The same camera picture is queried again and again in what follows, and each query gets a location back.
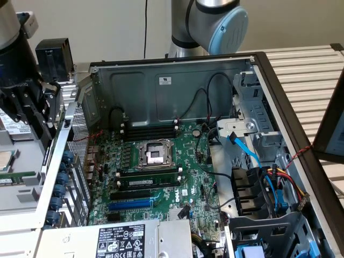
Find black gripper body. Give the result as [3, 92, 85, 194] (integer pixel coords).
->
[0, 34, 44, 94]

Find hard disk with white label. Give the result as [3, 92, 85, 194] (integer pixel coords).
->
[0, 107, 34, 142]

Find black plastic box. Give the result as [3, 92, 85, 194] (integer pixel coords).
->
[34, 37, 75, 83]

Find silver CPU chip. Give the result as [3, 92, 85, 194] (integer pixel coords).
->
[0, 150, 16, 173]

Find green loose RAM stick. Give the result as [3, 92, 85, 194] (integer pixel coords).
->
[0, 171, 37, 185]

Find open grey PC case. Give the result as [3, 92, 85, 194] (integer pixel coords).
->
[34, 51, 344, 258]

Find black RAM slot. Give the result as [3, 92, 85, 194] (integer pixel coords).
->
[122, 125, 178, 134]
[121, 128, 180, 138]
[117, 168, 183, 178]
[123, 132, 178, 142]
[120, 120, 180, 130]

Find CPU socket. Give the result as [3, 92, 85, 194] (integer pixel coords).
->
[133, 138, 177, 172]

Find black long expansion slot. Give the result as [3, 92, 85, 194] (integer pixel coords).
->
[109, 190, 152, 202]

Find installed RAM stick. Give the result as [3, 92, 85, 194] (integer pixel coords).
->
[119, 176, 181, 190]

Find blue expansion slot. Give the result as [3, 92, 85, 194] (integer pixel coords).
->
[108, 198, 153, 212]

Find silver power supply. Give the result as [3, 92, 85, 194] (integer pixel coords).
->
[34, 219, 195, 258]

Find green Dell motherboard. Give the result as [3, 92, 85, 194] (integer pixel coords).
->
[85, 121, 233, 244]

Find silver chipset heatsink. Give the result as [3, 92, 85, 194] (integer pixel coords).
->
[167, 209, 191, 221]

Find silver disk bay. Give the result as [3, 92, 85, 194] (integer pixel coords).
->
[216, 70, 286, 151]

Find black fan shroud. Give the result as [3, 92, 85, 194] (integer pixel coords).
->
[230, 166, 271, 217]

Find dark grey drive cage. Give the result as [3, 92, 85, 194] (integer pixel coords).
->
[224, 211, 335, 258]

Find dark framed monitor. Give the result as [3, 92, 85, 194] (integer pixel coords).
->
[312, 67, 344, 163]

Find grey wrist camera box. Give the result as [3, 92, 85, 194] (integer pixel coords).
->
[16, 11, 40, 38]

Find red black twisted wire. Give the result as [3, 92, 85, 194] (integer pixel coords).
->
[284, 144, 314, 170]
[73, 130, 105, 174]

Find thick black cable loop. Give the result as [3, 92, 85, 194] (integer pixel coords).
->
[109, 105, 127, 130]

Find thin black wall cable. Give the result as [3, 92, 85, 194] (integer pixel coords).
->
[143, 0, 149, 59]

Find thin black wire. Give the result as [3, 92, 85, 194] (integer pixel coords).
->
[177, 88, 208, 121]
[207, 72, 234, 121]

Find blue SATA wire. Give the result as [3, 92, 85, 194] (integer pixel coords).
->
[227, 131, 290, 217]

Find thick yellow black wire bundle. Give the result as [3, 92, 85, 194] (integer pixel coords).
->
[191, 233, 216, 258]

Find red yellow black power wires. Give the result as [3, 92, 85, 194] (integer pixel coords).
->
[264, 165, 310, 213]

